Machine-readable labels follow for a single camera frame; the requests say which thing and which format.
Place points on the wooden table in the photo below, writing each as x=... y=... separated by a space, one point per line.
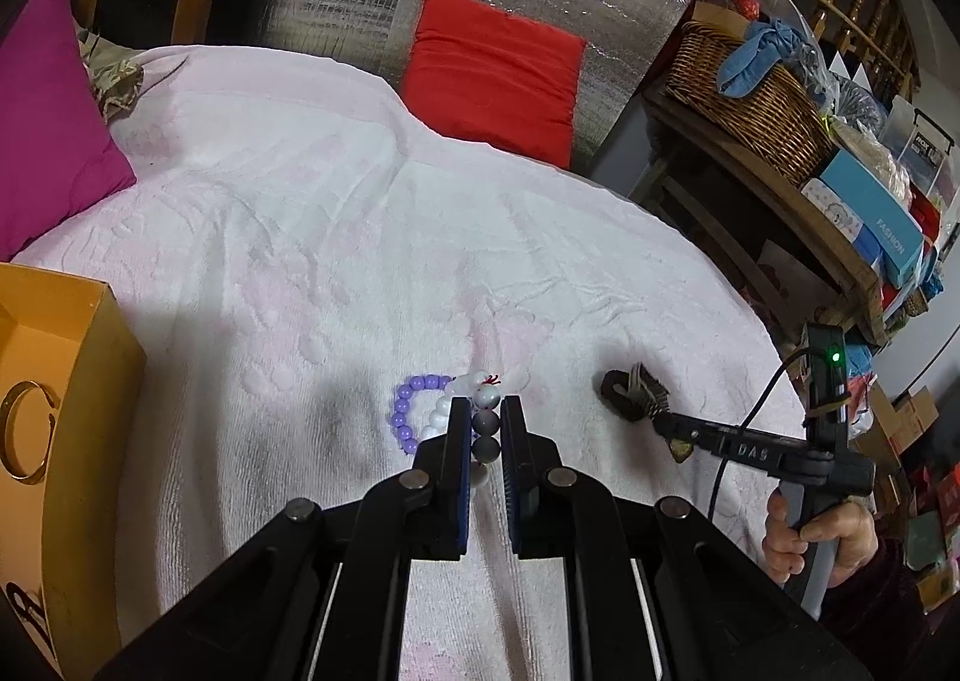
x=825 y=253

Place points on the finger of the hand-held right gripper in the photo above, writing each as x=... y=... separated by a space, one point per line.
x=735 y=445

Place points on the orange cardboard box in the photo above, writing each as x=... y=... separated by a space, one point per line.
x=75 y=463

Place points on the white blanket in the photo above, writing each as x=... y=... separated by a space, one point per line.
x=300 y=238

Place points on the metal bangle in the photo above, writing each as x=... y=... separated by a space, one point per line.
x=15 y=467

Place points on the red pillow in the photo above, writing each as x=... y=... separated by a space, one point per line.
x=495 y=73

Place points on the person's right hand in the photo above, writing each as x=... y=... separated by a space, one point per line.
x=851 y=538

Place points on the brown cardboard box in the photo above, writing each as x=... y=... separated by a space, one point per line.
x=904 y=415

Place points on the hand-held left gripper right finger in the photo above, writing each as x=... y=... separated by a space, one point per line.
x=516 y=486

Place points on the teal cardboard box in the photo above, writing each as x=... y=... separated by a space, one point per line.
x=877 y=216

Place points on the pink pillow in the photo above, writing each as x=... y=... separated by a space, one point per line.
x=52 y=141

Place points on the white patterned box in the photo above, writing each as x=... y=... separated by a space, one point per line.
x=840 y=216

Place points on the patterned beige cloth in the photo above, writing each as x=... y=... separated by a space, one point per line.
x=112 y=77

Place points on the blue cloth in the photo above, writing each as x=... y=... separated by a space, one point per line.
x=757 y=58

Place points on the wicker basket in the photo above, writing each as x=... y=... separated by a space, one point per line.
x=757 y=118

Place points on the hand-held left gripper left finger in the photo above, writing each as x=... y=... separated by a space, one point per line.
x=459 y=478

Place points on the person's right forearm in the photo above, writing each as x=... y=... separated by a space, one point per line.
x=885 y=621

